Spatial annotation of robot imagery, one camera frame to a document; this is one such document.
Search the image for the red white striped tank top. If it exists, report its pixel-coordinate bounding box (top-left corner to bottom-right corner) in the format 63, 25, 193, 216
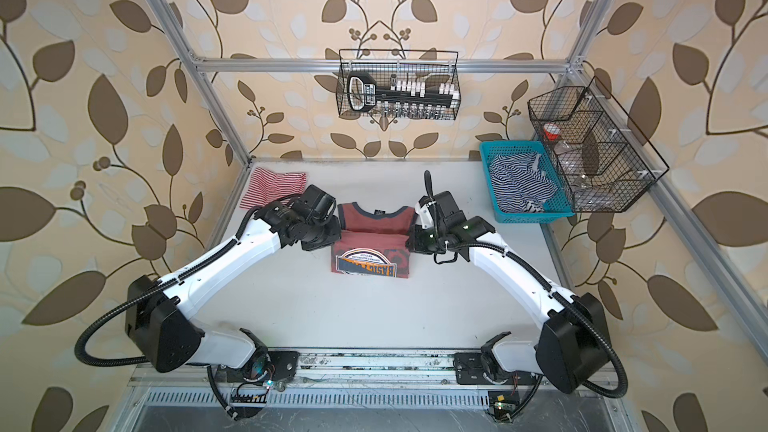
239, 167, 307, 210

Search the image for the maroon tank top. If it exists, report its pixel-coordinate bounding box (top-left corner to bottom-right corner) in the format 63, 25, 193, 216
330, 202, 416, 279

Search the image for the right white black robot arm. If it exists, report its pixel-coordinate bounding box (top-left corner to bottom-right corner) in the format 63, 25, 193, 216
407, 192, 629, 399

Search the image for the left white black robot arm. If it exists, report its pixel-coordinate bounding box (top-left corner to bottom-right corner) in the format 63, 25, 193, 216
74, 185, 341, 373

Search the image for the navy white striped tank top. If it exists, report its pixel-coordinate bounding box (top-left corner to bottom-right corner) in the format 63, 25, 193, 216
489, 152, 558, 214

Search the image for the teal plastic basket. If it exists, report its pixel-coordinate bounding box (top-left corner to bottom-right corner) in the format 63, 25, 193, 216
479, 141, 574, 224

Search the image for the black tool with vials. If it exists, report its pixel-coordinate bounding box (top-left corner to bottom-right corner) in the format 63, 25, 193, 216
344, 72, 461, 120

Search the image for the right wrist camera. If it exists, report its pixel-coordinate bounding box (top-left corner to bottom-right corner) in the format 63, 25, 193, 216
415, 203, 434, 230

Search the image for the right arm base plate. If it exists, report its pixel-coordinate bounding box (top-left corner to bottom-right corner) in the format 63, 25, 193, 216
453, 351, 535, 386

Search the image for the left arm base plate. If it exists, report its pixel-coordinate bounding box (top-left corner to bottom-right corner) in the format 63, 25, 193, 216
247, 350, 300, 384

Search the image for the aluminium front rail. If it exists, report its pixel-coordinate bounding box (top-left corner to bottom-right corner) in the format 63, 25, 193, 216
128, 348, 618, 389

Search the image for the black wire basket back wall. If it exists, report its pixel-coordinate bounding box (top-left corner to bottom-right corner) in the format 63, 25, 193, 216
332, 47, 462, 121

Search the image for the black wire basket wall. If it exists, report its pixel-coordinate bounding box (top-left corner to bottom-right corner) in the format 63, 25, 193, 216
527, 78, 669, 213
332, 47, 462, 121

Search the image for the black wire basket right wall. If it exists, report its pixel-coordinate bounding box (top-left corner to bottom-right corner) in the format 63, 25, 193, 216
527, 78, 669, 213

